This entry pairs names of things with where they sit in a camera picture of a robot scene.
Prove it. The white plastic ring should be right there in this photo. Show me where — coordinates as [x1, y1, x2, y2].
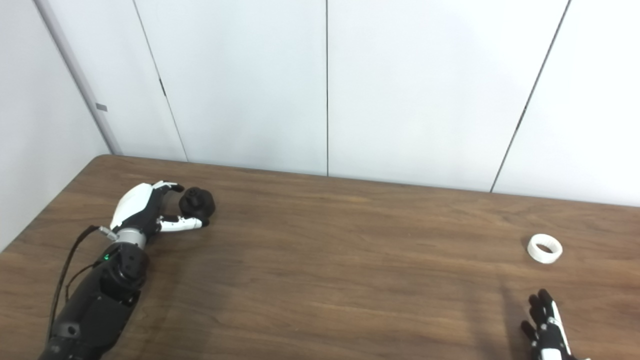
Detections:
[527, 233, 564, 265]

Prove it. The round black plastic part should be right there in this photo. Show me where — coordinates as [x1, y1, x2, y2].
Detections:
[178, 186, 217, 226]

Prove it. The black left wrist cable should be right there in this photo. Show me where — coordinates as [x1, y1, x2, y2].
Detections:
[47, 225, 118, 346]

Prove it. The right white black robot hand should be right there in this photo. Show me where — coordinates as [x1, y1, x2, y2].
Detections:
[520, 288, 581, 360]

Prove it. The grey wall corner strip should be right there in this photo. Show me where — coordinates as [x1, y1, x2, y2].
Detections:
[32, 0, 123, 156]

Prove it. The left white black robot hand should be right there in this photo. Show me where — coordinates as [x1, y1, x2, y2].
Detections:
[109, 180, 211, 236]

